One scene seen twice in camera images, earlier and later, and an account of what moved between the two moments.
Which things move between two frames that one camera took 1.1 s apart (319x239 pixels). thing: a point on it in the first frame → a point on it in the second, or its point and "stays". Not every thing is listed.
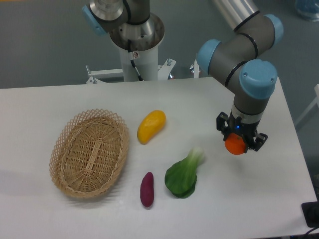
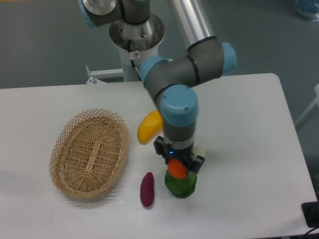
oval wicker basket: x=88 y=153 stays
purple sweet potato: x=147 y=189 stays
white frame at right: x=315 y=102 stays
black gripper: x=228 y=124 → x=169 y=152
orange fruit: x=235 y=144 → x=177 y=169
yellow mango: x=151 y=124 stays
